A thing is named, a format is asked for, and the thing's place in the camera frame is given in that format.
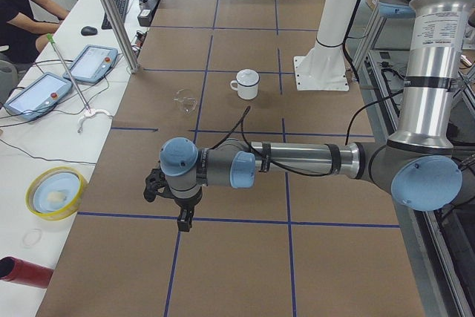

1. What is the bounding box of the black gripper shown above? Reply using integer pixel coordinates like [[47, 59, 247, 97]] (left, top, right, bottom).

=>
[[174, 195, 201, 232]]

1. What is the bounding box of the white cup lid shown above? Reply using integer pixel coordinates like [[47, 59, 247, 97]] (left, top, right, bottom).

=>
[[236, 69, 260, 87]]

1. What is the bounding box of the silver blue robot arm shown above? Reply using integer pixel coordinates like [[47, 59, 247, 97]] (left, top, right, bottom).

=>
[[144, 0, 474, 232]]

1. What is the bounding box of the white enamel cup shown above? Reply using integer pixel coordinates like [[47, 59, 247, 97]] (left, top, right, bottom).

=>
[[229, 69, 260, 100]]

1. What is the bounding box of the yellow tape roll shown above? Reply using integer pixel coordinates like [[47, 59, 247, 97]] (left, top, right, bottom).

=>
[[25, 166, 88, 221]]

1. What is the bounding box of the red cylinder bottle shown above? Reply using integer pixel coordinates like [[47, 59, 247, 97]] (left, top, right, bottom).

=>
[[1, 256, 53, 289]]

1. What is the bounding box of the far teach pendant tablet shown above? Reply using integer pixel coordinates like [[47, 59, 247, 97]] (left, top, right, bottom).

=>
[[68, 45, 118, 85]]

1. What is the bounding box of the teach pendant tablet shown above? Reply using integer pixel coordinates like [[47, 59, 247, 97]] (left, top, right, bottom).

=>
[[68, 45, 118, 85], [4, 72, 73, 121]]

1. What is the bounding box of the near teach pendant tablet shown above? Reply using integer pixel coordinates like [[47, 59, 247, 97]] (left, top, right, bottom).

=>
[[4, 72, 73, 121]]

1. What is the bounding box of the black power adapter box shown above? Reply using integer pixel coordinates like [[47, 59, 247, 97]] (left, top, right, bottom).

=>
[[137, 0, 160, 27]]

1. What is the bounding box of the black computer mouse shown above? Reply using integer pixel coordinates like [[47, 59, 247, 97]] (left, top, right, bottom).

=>
[[80, 26, 98, 36]]

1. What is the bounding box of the black keyboard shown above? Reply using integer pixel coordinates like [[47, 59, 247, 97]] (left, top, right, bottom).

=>
[[100, 0, 131, 30]]

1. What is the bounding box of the seated person in black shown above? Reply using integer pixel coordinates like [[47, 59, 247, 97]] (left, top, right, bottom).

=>
[[1, 0, 69, 64]]

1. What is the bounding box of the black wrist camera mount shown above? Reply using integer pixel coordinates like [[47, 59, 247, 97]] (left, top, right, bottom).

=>
[[143, 168, 174, 203]]

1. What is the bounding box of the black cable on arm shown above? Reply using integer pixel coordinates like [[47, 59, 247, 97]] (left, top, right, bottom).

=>
[[207, 105, 405, 177]]

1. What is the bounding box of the grabber stick with green handle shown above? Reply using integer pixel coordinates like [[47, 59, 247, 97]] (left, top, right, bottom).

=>
[[46, 33, 113, 134]]

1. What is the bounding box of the clear tape ring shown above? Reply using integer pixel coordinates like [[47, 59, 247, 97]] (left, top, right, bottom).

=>
[[23, 228, 42, 246]]

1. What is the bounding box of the aluminium frame post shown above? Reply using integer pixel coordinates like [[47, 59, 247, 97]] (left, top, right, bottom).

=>
[[100, 0, 139, 73]]

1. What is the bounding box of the white pedestal column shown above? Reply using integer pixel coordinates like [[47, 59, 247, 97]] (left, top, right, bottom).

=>
[[294, 0, 358, 91]]

